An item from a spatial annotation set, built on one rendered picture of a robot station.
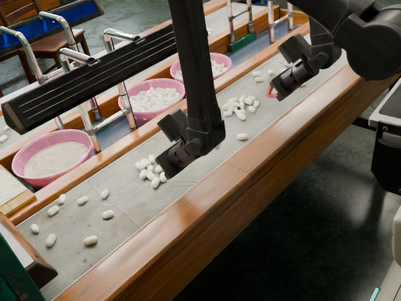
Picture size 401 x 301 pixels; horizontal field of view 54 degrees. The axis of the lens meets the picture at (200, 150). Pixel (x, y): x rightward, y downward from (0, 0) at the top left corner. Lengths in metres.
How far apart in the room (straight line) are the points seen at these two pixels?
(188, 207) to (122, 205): 0.20
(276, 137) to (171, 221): 0.44
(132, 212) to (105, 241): 0.11
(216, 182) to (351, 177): 1.28
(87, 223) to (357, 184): 1.51
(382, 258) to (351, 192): 0.41
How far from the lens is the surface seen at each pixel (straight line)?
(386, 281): 1.51
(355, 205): 2.11
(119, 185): 1.19
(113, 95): 1.63
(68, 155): 1.40
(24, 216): 1.21
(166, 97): 1.60
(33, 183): 1.34
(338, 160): 2.36
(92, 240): 1.04
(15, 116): 0.95
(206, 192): 1.05
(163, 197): 1.10
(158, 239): 0.97
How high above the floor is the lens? 1.48
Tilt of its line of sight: 36 degrees down
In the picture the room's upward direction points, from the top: 10 degrees counter-clockwise
